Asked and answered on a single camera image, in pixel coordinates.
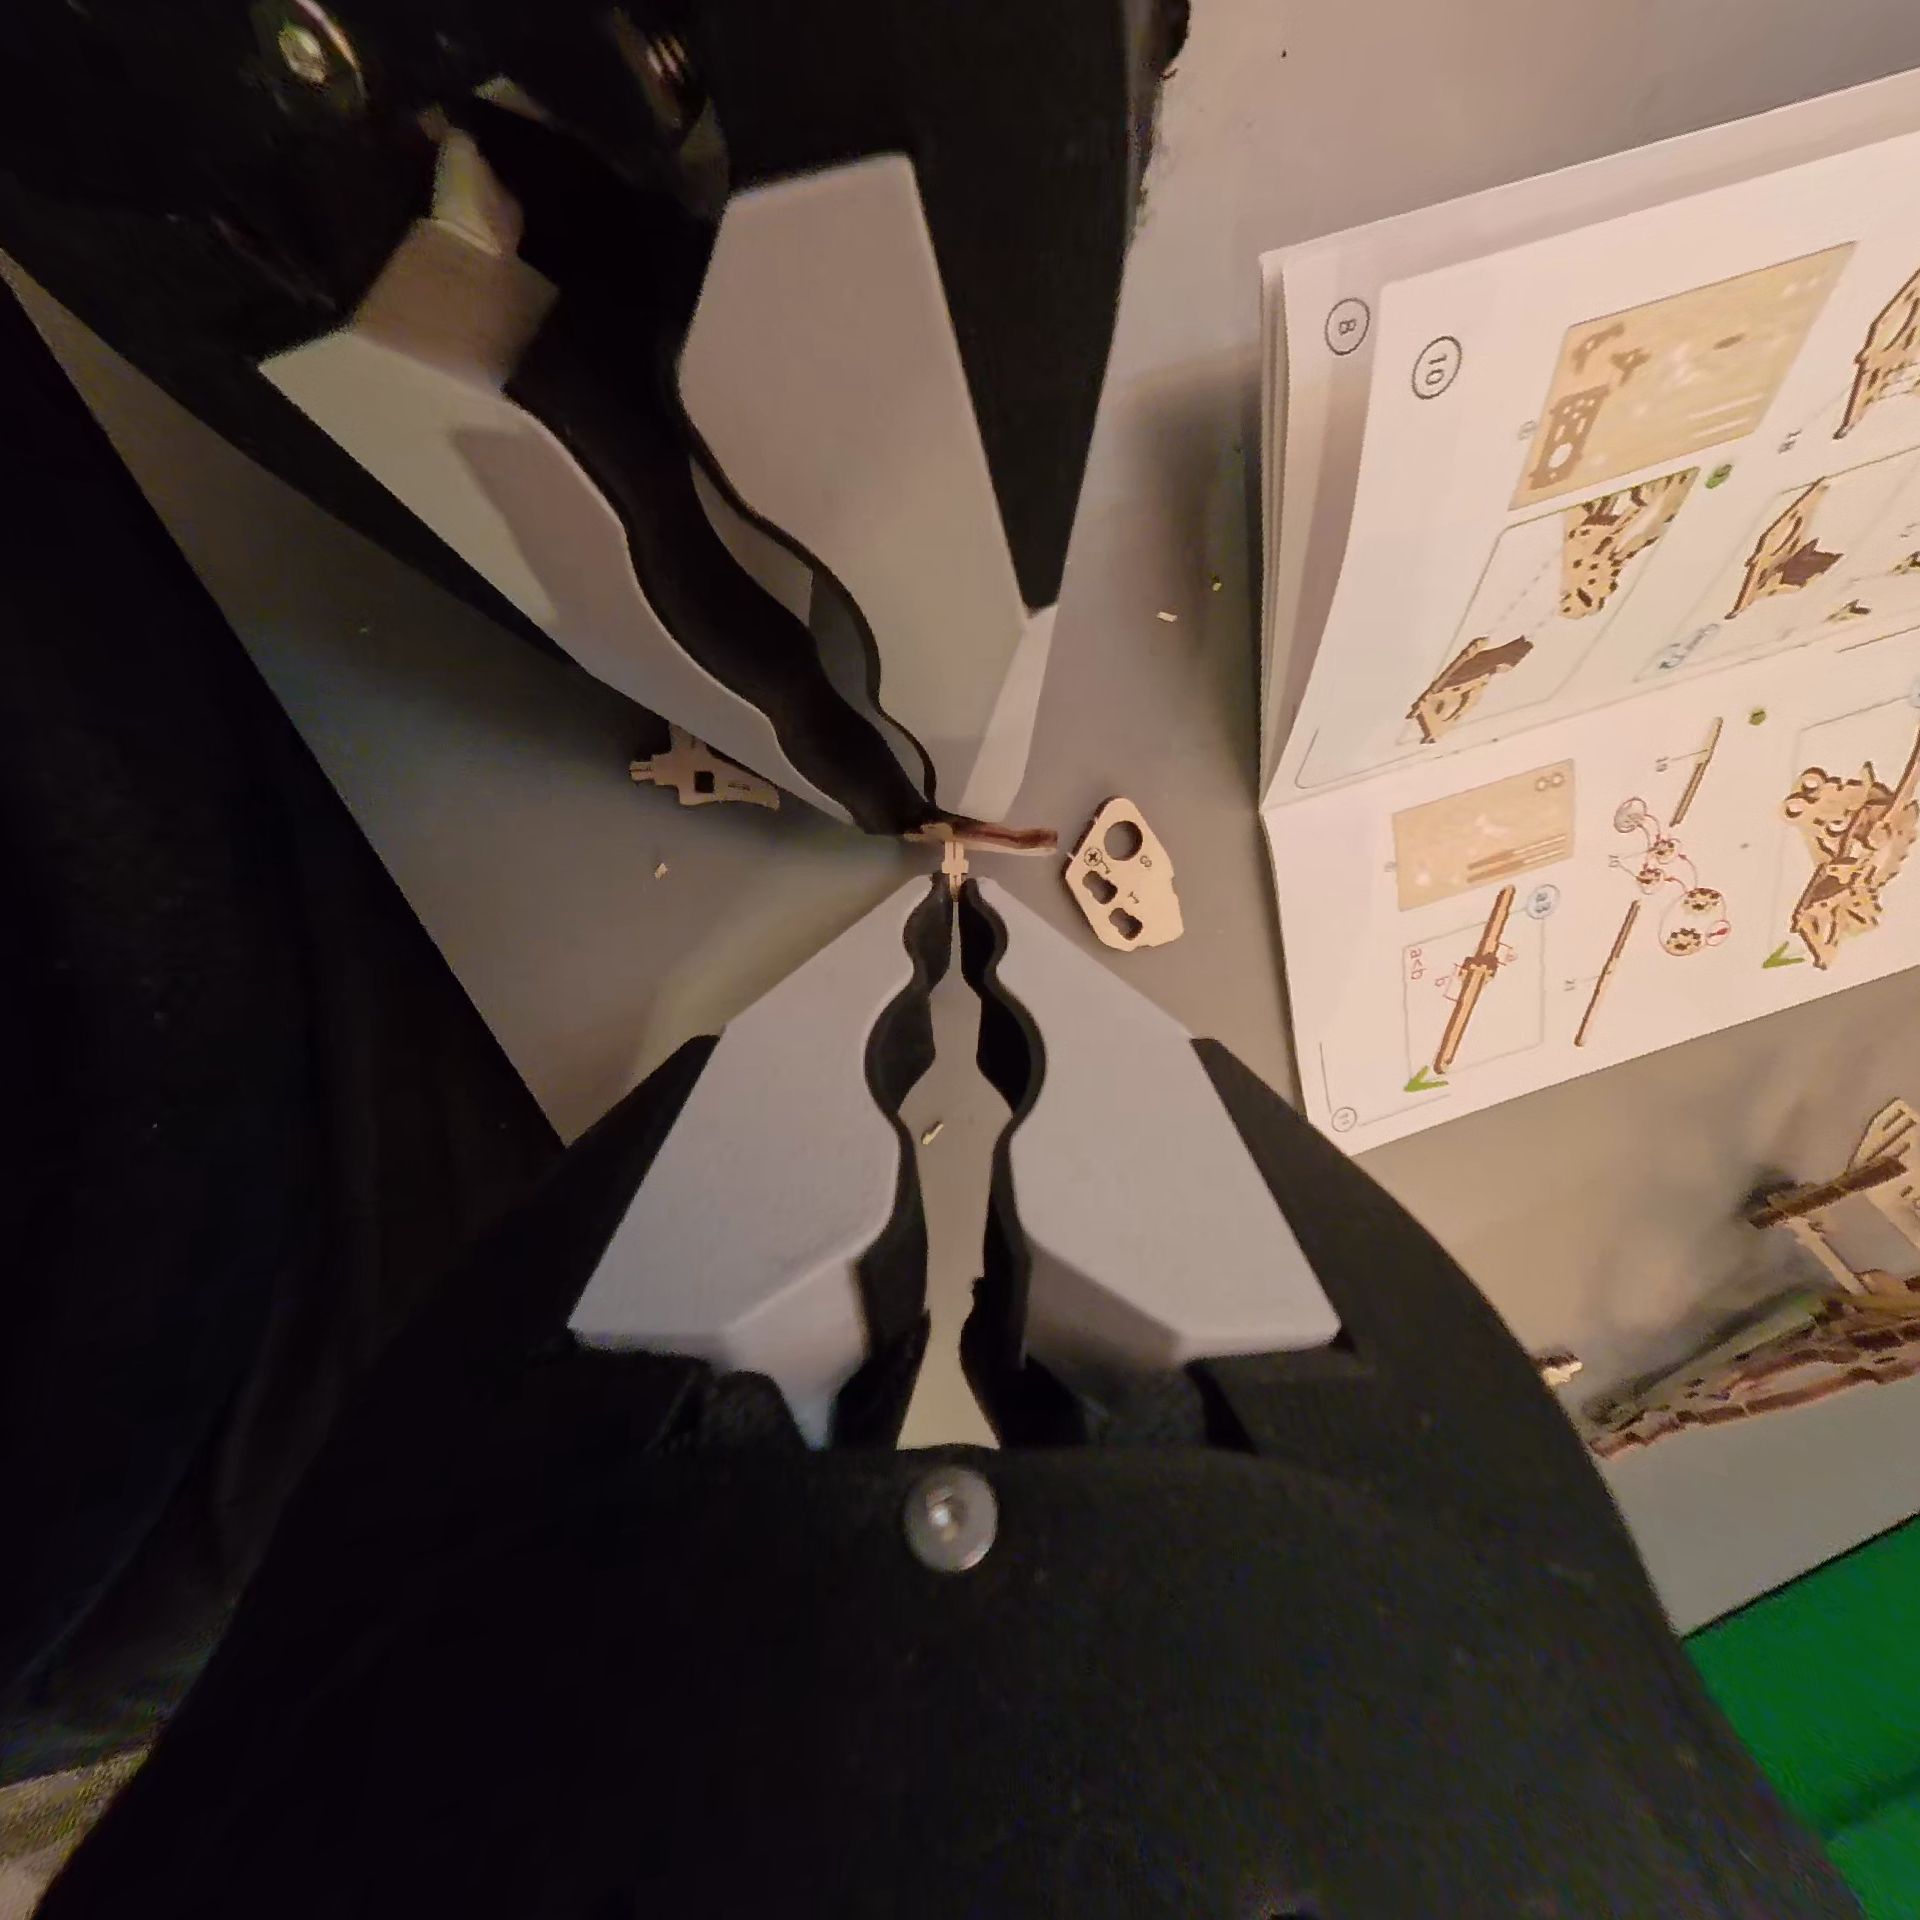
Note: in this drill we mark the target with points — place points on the small toothed wooden strip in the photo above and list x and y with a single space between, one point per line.
1561 1369

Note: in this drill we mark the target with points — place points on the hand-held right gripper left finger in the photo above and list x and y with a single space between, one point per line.
751 1200

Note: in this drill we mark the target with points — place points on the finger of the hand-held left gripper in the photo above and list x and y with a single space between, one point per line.
840 375
495 495

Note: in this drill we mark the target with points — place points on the small notched wooden part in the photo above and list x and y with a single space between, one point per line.
693 776

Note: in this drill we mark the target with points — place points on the dark cloth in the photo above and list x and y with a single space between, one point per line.
180 975

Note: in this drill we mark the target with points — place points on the small wooden peg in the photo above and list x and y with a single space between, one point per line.
954 862

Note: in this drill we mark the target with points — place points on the green mat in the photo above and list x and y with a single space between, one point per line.
1831 1711

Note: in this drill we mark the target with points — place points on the oval wooden plate with holes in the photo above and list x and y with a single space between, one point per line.
1125 884

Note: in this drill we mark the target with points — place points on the wooden part with brown arm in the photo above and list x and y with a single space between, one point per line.
991 834

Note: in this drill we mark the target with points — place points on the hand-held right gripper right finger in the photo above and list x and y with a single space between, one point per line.
1154 1200

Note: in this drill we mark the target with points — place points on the white instruction booklet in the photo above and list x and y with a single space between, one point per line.
1621 720

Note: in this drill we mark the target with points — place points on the wooden model assembly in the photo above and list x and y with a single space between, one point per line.
1801 1335

